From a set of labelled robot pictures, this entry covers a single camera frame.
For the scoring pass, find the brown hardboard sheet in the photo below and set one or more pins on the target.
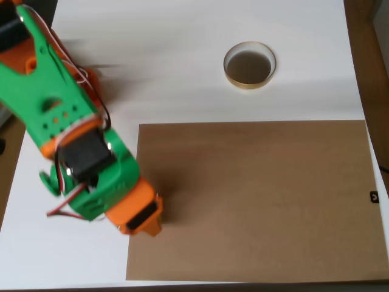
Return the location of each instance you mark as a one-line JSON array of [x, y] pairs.
[[258, 197]]

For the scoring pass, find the round bowl with gold rim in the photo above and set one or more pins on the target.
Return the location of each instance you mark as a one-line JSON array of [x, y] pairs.
[[249, 67]]

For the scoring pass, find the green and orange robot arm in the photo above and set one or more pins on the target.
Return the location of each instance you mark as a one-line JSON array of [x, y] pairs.
[[36, 91]]

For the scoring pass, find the small black clip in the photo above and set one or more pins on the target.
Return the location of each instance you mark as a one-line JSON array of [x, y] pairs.
[[374, 197]]

